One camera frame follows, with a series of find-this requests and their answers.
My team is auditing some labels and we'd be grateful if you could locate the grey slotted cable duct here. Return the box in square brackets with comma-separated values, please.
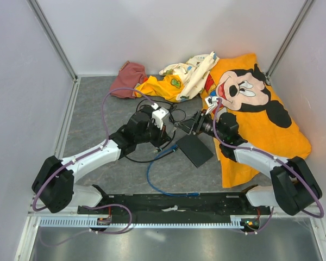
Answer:
[39, 216, 255, 229]

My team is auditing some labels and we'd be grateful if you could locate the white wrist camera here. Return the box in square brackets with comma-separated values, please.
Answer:
[151, 103, 170, 130]
[204, 96, 222, 114]

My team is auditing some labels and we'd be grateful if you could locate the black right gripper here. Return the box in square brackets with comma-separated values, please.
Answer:
[174, 109, 225, 142]

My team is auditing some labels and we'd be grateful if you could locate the orange Mickey Mouse pillow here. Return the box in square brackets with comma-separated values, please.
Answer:
[200, 53, 312, 188]

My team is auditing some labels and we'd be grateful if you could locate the cream dinosaur print cloth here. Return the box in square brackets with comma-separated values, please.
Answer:
[159, 52, 219, 102]

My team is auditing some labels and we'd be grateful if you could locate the aluminium frame rail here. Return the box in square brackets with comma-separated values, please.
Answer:
[273, 205, 320, 218]

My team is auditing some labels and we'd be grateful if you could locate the black ethernet cable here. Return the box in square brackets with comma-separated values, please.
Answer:
[123, 135, 180, 164]

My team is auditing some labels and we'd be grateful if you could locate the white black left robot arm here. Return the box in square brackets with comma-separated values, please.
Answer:
[32, 108, 169, 214]

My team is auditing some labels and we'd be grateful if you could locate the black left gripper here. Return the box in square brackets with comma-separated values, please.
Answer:
[136, 119, 171, 148]

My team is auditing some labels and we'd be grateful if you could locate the yellow dinosaur garment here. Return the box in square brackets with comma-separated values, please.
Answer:
[135, 75, 185, 103]

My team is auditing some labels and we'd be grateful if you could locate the maroon red cloth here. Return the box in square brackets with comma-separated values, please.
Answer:
[110, 61, 147, 99]

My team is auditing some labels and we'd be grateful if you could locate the black network switch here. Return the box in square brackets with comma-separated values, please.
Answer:
[176, 134, 214, 168]

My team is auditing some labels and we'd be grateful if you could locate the blue ethernet cable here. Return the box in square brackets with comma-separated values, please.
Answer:
[147, 145, 201, 197]

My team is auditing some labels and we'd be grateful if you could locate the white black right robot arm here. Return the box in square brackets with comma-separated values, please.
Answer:
[175, 110, 324, 218]

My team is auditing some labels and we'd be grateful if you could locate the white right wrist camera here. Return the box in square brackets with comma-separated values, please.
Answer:
[204, 96, 222, 114]

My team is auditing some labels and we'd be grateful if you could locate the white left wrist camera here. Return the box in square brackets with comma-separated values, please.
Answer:
[151, 103, 170, 130]

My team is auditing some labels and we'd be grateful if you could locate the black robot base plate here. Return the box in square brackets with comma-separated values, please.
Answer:
[98, 192, 271, 222]

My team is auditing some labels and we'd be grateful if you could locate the black barrel plug power cable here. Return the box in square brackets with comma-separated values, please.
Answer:
[135, 99, 187, 126]

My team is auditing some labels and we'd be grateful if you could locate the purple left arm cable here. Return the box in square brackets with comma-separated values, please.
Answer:
[32, 88, 157, 247]

